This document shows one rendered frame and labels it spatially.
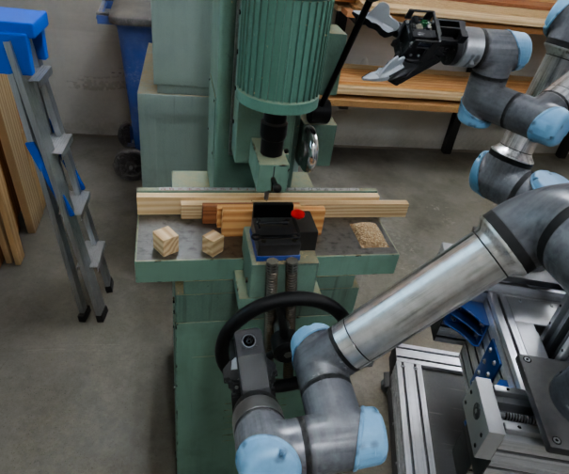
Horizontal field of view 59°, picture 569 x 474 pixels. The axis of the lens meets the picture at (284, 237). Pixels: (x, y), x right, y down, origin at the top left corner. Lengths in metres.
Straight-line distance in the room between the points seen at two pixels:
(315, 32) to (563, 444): 0.88
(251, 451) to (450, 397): 1.32
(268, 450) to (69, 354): 1.59
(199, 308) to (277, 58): 0.57
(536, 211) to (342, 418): 0.35
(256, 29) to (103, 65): 2.58
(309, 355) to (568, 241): 0.37
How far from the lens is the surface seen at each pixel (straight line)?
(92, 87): 3.60
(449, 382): 1.95
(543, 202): 0.69
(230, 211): 1.13
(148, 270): 1.12
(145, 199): 1.22
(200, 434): 1.59
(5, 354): 2.23
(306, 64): 1.02
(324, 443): 0.68
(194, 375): 1.37
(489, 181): 1.46
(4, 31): 1.76
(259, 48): 1.01
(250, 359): 0.81
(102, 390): 2.03
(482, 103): 1.14
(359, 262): 1.19
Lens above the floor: 1.59
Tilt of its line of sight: 35 degrees down
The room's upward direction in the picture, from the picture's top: 8 degrees clockwise
